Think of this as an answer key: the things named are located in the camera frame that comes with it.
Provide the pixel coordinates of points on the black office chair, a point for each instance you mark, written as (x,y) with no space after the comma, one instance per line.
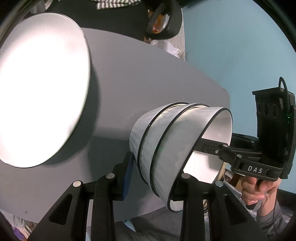
(115,23)

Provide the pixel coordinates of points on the white round plate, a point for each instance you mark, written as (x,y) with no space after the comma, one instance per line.
(41,92)

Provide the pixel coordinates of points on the clear plastic sheet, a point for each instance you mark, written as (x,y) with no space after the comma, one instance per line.
(234,191)

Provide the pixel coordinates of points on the person's right forearm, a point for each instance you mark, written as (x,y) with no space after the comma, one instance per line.
(270,222)

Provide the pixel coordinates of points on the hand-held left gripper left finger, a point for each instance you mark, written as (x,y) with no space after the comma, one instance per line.
(128,178)

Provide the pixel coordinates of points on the white bowl with dark rim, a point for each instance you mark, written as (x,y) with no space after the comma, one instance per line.
(141,129)
(175,148)
(155,143)

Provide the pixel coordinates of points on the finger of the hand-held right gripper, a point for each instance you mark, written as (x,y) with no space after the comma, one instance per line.
(212,148)
(244,140)

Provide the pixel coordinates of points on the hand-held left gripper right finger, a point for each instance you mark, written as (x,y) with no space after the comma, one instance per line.
(194,192)

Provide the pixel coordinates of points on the white bag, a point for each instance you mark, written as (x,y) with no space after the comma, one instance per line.
(172,49)

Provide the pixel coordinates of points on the person's right hand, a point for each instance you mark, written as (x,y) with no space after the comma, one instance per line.
(251,190)

